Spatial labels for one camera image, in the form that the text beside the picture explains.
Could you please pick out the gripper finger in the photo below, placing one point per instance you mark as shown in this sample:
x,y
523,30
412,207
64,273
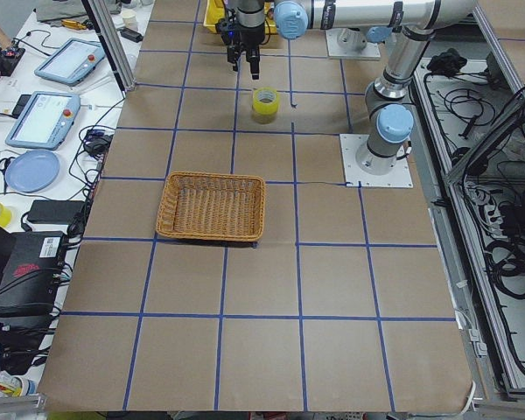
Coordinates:
x,y
254,66
233,61

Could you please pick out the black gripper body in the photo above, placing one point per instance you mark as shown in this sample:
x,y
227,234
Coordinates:
x,y
249,36

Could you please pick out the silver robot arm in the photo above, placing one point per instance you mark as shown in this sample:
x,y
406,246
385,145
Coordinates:
x,y
376,32
391,123

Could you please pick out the yellow woven basket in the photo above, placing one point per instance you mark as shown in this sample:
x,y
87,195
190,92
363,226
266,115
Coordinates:
x,y
215,10

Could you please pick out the brown wicker basket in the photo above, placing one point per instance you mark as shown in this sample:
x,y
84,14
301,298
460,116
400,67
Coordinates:
x,y
212,207

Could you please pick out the upper blue teach pendant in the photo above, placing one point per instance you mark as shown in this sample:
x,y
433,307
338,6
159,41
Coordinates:
x,y
72,62

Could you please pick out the blue teach pendant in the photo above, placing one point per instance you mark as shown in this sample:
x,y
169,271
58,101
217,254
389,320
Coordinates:
x,y
45,121
72,62

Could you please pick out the lower blue teach pendant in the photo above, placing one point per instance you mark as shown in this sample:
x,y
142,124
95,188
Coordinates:
x,y
45,121

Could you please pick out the black power adapter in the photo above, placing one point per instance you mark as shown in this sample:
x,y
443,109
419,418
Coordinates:
x,y
45,211

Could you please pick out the blue plastic plate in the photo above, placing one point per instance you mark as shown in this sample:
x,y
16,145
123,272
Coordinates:
x,y
32,171

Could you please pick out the black computer box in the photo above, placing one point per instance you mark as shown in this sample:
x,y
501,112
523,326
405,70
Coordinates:
x,y
33,274

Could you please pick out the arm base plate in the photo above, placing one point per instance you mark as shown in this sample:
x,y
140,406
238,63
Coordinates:
x,y
364,169
370,53

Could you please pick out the aluminium frame post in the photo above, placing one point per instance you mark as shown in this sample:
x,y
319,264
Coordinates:
x,y
105,29

